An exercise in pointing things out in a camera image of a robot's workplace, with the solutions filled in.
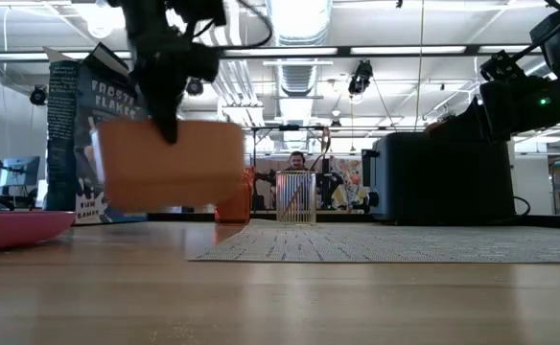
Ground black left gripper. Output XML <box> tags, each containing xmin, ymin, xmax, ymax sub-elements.
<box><xmin>121</xmin><ymin>0</ymin><xmax>222</xmax><ymax>145</ymax></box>

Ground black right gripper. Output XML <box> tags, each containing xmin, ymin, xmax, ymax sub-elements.
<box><xmin>445</xmin><ymin>76</ymin><xmax>560</xmax><ymax>143</ymax></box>

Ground orange ribbed bowl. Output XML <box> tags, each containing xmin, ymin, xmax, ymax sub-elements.
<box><xmin>91</xmin><ymin>119</ymin><xmax>245</xmax><ymax>213</ymax></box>

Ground blue frosted flakes cereal box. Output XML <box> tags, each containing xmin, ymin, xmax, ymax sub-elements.
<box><xmin>43</xmin><ymin>42</ymin><xmax>150</xmax><ymax>225</ymax></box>

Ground orange faceted glass with juice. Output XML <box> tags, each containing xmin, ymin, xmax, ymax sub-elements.
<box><xmin>214</xmin><ymin>166</ymin><xmax>255</xmax><ymax>225</ymax></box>

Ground grey woven placemat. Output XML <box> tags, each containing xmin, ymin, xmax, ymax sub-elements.
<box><xmin>187</xmin><ymin>218</ymin><xmax>560</xmax><ymax>265</ymax></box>

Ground pink plate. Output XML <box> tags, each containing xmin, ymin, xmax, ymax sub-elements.
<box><xmin>0</xmin><ymin>210</ymin><xmax>77</xmax><ymax>253</ymax></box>

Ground black toaster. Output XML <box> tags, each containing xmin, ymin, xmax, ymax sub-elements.
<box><xmin>362</xmin><ymin>131</ymin><xmax>516</xmax><ymax>224</ymax></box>

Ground colourful patterned panel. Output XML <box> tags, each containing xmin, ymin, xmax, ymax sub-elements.
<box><xmin>330</xmin><ymin>156</ymin><xmax>371</xmax><ymax>212</ymax></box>

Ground person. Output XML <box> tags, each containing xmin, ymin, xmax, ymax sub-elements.
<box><xmin>284</xmin><ymin>150</ymin><xmax>311</xmax><ymax>173</ymax></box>

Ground metal spoon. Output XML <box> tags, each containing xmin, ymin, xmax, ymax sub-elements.
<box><xmin>308</xmin><ymin>126</ymin><xmax>332</xmax><ymax>173</ymax></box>

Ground computer monitor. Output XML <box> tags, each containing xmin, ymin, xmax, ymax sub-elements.
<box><xmin>0</xmin><ymin>156</ymin><xmax>42</xmax><ymax>189</ymax></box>

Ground clear ribbed glass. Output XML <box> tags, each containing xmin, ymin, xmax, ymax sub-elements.
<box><xmin>275</xmin><ymin>171</ymin><xmax>317</xmax><ymax>225</ymax></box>

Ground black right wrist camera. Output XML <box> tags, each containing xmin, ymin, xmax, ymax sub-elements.
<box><xmin>479</xmin><ymin>50</ymin><xmax>526</xmax><ymax>82</ymax></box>

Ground thin black ceiling rail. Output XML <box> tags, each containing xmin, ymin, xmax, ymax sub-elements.
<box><xmin>241</xmin><ymin>125</ymin><xmax>430</xmax><ymax>133</ymax></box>

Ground black toaster cable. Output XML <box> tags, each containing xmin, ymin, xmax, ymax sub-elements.
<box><xmin>512</xmin><ymin>195</ymin><xmax>533</xmax><ymax>221</ymax></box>

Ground black ceiling light rail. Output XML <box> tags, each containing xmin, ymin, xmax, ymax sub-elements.
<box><xmin>0</xmin><ymin>44</ymin><xmax>560</xmax><ymax>61</ymax></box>

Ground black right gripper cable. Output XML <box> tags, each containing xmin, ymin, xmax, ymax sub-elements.
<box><xmin>514</xmin><ymin>0</ymin><xmax>560</xmax><ymax>62</ymax></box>

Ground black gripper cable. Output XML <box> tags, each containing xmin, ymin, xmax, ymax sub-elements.
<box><xmin>514</xmin><ymin>0</ymin><xmax>560</xmax><ymax>62</ymax></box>
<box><xmin>191</xmin><ymin>0</ymin><xmax>274</xmax><ymax>50</ymax></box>

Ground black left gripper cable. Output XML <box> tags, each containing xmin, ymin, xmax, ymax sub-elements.
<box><xmin>191</xmin><ymin>0</ymin><xmax>274</xmax><ymax>50</ymax></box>

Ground silver ceiling air duct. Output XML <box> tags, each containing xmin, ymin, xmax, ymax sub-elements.
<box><xmin>265</xmin><ymin>0</ymin><xmax>334</xmax><ymax>152</ymax></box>

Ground black table edge rail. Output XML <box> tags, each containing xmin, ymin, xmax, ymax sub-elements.
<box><xmin>146</xmin><ymin>212</ymin><xmax>560</xmax><ymax>229</ymax></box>

